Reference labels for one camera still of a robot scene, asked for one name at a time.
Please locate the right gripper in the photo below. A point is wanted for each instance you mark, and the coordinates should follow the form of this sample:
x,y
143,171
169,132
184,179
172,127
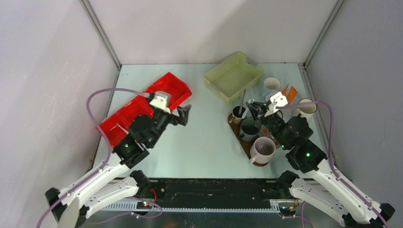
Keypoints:
x,y
254,107

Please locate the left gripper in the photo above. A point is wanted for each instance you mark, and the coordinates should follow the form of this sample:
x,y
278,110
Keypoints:
x,y
183,112

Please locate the grey toothbrush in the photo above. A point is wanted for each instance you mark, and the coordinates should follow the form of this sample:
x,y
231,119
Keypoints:
x,y
242,103

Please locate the dark green mug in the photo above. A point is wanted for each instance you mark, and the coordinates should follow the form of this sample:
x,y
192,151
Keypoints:
x,y
248,130

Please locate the brown mug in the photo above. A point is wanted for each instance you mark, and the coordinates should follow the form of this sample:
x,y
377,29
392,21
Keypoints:
x,y
237,115

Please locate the light blue mug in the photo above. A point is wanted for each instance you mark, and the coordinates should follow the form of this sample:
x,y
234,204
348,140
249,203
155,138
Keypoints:
x,y
271,86

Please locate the cream plastic basket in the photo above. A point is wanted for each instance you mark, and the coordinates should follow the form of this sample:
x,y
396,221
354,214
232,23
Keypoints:
x,y
229,78

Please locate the orange toothpaste tube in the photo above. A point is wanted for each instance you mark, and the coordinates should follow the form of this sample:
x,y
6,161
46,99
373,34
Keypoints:
x,y
289,93

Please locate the pink white mug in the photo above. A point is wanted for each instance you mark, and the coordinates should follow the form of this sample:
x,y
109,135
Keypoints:
x,y
262,151

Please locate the white mug black handle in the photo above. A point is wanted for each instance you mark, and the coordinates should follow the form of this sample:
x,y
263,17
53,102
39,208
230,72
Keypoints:
x,y
306,111

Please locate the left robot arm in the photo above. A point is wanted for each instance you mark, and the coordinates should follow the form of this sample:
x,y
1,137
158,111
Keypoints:
x,y
113,179

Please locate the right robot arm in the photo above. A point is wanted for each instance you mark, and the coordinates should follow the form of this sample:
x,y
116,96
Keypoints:
x,y
345,203

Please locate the brown oval wooden tray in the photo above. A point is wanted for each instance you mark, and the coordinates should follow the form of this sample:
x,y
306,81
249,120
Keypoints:
x,y
246,146

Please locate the red divided organizer bin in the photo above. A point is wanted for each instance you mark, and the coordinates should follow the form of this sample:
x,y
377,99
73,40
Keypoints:
x,y
124,116

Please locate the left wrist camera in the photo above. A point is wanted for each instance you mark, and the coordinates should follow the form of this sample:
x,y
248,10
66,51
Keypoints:
x,y
160,100

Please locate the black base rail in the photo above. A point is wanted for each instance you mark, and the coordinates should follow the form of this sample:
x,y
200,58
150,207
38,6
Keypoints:
x,y
171,193

